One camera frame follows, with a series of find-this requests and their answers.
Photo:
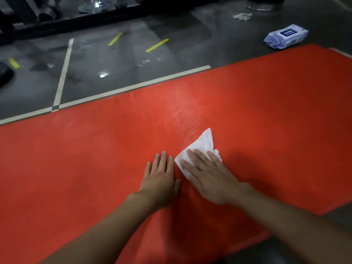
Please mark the person's right hand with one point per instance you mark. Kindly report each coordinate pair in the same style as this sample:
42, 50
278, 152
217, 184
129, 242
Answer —
211, 178

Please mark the person's left hand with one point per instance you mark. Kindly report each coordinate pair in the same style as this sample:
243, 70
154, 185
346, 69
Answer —
159, 184

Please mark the white wet wipe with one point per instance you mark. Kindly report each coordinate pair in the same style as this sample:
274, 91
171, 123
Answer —
242, 16
203, 140

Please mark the red mat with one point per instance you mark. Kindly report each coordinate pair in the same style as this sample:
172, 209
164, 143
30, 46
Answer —
68, 162

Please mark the pale blue wipes pack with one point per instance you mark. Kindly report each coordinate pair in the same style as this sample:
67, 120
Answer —
286, 37

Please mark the person's right forearm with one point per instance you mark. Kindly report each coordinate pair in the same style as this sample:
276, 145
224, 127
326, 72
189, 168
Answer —
299, 225

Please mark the person's left forearm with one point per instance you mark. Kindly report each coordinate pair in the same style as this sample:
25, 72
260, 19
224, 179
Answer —
101, 233

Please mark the yellow tape strip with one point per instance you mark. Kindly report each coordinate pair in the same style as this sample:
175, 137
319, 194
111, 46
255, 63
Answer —
157, 45
115, 39
14, 63

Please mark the white fluffy padding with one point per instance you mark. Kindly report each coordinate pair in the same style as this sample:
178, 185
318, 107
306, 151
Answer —
341, 52

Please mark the black weight plate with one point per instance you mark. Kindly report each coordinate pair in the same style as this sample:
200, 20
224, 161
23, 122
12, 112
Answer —
5, 74

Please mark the black gym machine frame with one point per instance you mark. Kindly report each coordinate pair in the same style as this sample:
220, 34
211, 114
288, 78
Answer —
68, 19

